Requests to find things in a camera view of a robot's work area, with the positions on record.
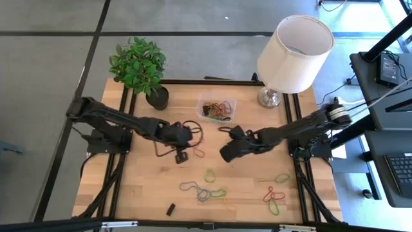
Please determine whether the black power adapter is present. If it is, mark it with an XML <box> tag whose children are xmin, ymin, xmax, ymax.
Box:
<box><xmin>376</xmin><ymin>52</ymin><xmax>402</xmax><ymax>88</ymax></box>

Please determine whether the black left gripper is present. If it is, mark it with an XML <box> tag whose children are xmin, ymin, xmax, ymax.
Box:
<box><xmin>157</xmin><ymin>124</ymin><xmax>193</xmax><ymax>164</ymax></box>

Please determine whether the black keyboard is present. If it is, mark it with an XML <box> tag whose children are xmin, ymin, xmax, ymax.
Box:
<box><xmin>384</xmin><ymin>153</ymin><xmax>412</xmax><ymax>199</ymax></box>

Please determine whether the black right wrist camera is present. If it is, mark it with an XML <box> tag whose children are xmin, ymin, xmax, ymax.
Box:
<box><xmin>229</xmin><ymin>124</ymin><xmax>246</xmax><ymax>140</ymax></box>

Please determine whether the black stand pole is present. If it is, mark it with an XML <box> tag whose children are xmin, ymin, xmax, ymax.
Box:
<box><xmin>362</xmin><ymin>14</ymin><xmax>412</xmax><ymax>64</ymax></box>

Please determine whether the white cable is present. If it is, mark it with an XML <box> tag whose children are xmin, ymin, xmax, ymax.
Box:
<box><xmin>350</xmin><ymin>77</ymin><xmax>412</xmax><ymax>110</ymax></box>

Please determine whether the blue rubber band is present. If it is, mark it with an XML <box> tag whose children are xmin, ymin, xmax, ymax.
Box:
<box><xmin>179</xmin><ymin>181</ymin><xmax>207</xmax><ymax>197</ymax></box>
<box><xmin>196</xmin><ymin>188</ymin><xmax>212</xmax><ymax>203</ymax></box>

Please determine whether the black aluminium table frame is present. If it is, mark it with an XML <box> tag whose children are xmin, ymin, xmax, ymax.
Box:
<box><xmin>0</xmin><ymin>75</ymin><xmax>412</xmax><ymax>232</ymax></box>

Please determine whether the black side desk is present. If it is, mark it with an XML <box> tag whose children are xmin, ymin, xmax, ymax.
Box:
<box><xmin>363</xmin><ymin>130</ymin><xmax>412</xmax><ymax>209</ymax></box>
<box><xmin>350</xmin><ymin>51</ymin><xmax>412</xmax><ymax>131</ymax></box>

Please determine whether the black floor cable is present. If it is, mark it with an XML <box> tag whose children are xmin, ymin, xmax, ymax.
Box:
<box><xmin>317</xmin><ymin>0</ymin><xmax>348</xmax><ymax>13</ymax></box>

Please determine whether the yellow rubber band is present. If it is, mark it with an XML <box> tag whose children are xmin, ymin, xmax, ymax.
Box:
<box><xmin>207</xmin><ymin>102</ymin><xmax>223</xmax><ymax>115</ymax></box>

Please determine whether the silver frame bracket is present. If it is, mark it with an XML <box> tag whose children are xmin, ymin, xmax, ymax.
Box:
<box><xmin>279</xmin><ymin>224</ymin><xmax>317</xmax><ymax>232</ymax></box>
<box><xmin>100</xmin><ymin>220</ymin><xmax>138</xmax><ymax>229</ymax></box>

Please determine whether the silver lamp white shade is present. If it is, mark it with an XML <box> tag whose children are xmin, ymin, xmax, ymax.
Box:
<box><xmin>256</xmin><ymin>14</ymin><xmax>335</xmax><ymax>110</ymax></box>

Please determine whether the clear plastic bin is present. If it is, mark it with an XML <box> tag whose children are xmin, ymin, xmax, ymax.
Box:
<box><xmin>195</xmin><ymin>92</ymin><xmax>238</xmax><ymax>127</ymax></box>

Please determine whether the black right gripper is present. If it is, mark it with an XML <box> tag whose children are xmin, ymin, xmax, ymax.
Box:
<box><xmin>220</xmin><ymin>131</ymin><xmax>261</xmax><ymax>163</ymax></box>

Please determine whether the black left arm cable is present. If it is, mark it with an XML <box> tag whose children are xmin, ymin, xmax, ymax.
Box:
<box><xmin>154</xmin><ymin>120</ymin><xmax>204</xmax><ymax>158</ymax></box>

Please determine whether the green plant black pot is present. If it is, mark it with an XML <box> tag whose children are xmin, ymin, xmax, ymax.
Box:
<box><xmin>108</xmin><ymin>36</ymin><xmax>170</xmax><ymax>111</ymax></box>

